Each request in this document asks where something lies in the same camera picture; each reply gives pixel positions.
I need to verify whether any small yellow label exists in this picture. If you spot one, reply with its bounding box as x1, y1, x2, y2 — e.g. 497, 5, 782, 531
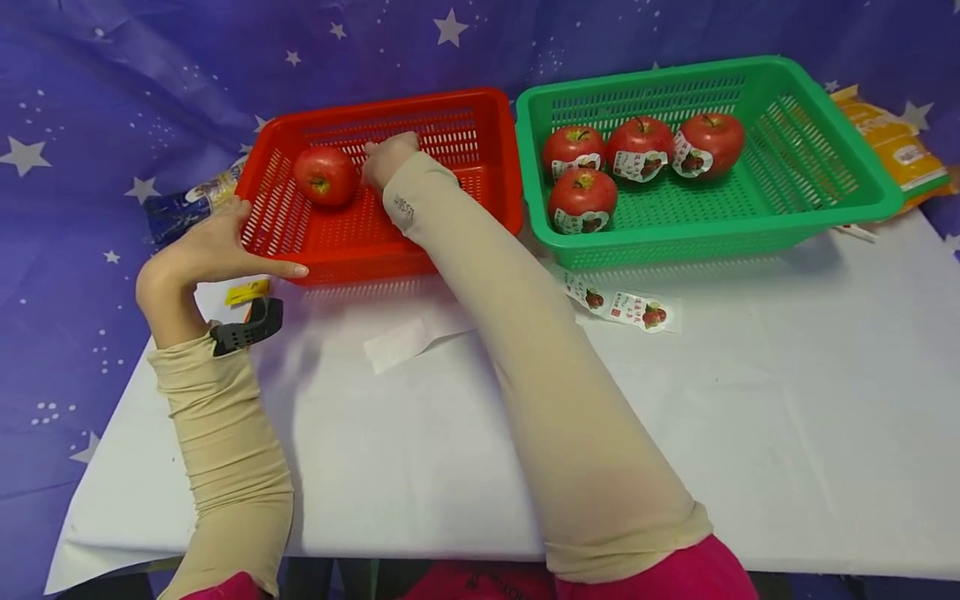
224, 278, 272, 308

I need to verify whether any green plastic basket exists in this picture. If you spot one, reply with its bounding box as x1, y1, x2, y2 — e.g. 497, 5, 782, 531
514, 55, 906, 273

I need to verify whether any apple print sticker strip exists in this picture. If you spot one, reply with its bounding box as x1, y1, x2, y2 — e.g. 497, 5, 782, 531
551, 265, 684, 335

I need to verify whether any person's left hand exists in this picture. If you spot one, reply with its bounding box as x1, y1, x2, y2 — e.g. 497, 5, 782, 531
135, 196, 310, 350

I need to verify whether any person's right forearm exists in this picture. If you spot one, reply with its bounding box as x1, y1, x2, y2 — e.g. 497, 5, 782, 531
382, 152, 714, 584

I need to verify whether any orange plastic packet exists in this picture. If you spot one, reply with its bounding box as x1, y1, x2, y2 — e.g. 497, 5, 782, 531
830, 84, 955, 211

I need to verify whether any red plastic basket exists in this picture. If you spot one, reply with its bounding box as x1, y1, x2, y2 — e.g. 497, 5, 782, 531
235, 87, 525, 288

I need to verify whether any black wrist band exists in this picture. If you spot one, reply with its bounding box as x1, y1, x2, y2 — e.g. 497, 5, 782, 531
209, 297, 285, 358

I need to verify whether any labelled red apple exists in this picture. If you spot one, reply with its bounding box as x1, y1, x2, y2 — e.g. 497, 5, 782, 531
606, 116, 676, 184
541, 125, 607, 182
671, 112, 747, 180
547, 168, 619, 236

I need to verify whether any person's left forearm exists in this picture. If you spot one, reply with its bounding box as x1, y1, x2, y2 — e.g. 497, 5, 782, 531
147, 331, 296, 600

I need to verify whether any person's right hand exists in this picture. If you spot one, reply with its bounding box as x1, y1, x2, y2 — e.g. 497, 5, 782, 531
360, 131, 422, 194

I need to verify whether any white backing paper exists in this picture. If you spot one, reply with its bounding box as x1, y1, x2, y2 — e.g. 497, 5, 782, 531
362, 314, 475, 375

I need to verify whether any person's body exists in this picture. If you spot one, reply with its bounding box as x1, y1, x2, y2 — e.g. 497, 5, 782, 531
178, 533, 760, 600

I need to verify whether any blue plastic packet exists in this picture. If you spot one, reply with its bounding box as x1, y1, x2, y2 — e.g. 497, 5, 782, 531
142, 157, 250, 245

